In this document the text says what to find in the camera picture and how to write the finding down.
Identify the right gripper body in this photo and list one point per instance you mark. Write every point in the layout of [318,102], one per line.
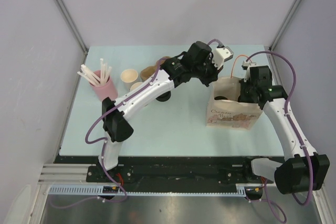
[246,91]

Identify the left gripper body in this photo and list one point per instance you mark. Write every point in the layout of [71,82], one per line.
[206,71]

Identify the paper takeout bag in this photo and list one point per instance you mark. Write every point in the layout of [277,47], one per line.
[230,113]

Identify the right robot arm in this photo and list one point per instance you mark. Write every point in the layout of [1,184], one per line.
[303,169]

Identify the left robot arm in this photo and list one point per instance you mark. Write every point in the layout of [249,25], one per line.
[118,113]

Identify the black lid stack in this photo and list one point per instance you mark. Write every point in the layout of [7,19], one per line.
[164,97]

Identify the cardboard cup carrier stack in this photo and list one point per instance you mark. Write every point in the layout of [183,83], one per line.
[149,71]

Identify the green cup stack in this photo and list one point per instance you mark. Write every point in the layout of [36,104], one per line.
[135,86]

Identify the pink straw holder cup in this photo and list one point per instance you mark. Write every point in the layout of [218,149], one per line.
[108,90]

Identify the white wrapped straws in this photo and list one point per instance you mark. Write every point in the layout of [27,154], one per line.
[97,78]

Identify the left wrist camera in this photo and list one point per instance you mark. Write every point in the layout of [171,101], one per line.
[221,55]

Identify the white cable duct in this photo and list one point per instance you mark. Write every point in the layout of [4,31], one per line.
[109,190]

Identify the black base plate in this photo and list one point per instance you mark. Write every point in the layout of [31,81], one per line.
[130,169]

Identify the aluminium rail frame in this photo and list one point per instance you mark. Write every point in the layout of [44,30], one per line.
[63,174]

